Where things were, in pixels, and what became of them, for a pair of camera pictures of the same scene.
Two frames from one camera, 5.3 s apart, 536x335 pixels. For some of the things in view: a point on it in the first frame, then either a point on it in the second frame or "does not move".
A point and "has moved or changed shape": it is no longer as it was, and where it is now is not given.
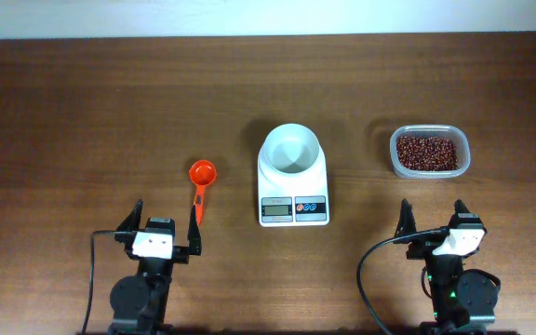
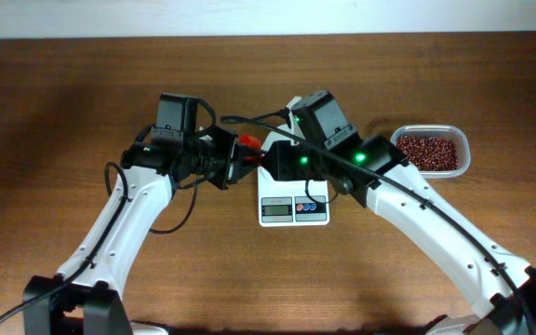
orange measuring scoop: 202,173 has moved or changed shape
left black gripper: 184,251 → 224,156
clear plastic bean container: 429,151 does not move
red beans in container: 426,154 does not move
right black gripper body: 418,249 → 274,160
